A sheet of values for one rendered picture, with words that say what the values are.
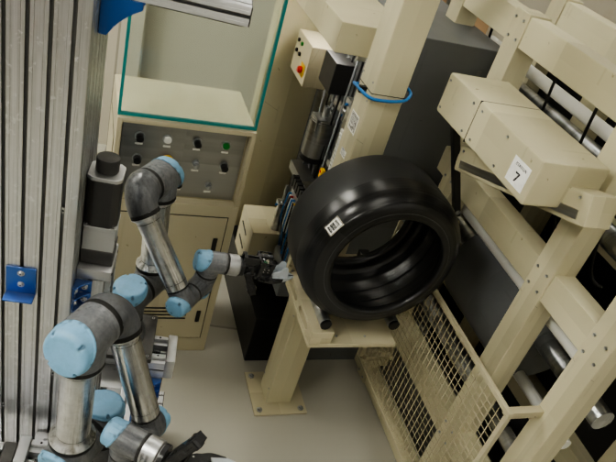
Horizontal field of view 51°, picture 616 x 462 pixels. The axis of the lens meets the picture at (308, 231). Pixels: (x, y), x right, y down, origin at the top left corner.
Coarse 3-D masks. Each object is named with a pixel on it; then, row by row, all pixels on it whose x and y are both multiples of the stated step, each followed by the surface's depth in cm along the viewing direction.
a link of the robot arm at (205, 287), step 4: (196, 272) 217; (192, 276) 219; (196, 276) 217; (200, 276) 216; (188, 280) 217; (192, 280) 215; (196, 280) 216; (200, 280) 216; (204, 280) 216; (208, 280) 217; (212, 280) 217; (196, 284) 214; (200, 284) 215; (204, 284) 217; (208, 284) 218; (212, 284) 219; (200, 288) 214; (204, 288) 216; (208, 288) 218; (204, 292) 217; (208, 292) 222; (204, 296) 222
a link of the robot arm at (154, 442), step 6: (150, 438) 156; (156, 438) 156; (150, 444) 154; (156, 444) 155; (162, 444) 155; (144, 450) 154; (150, 450) 153; (156, 450) 154; (138, 456) 154; (144, 456) 153; (150, 456) 153; (156, 456) 154
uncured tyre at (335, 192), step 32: (352, 160) 222; (384, 160) 221; (320, 192) 217; (352, 192) 209; (384, 192) 207; (416, 192) 210; (320, 224) 210; (352, 224) 206; (416, 224) 252; (448, 224) 217; (320, 256) 212; (384, 256) 258; (416, 256) 254; (448, 256) 226; (320, 288) 220; (352, 288) 254; (384, 288) 253; (416, 288) 246
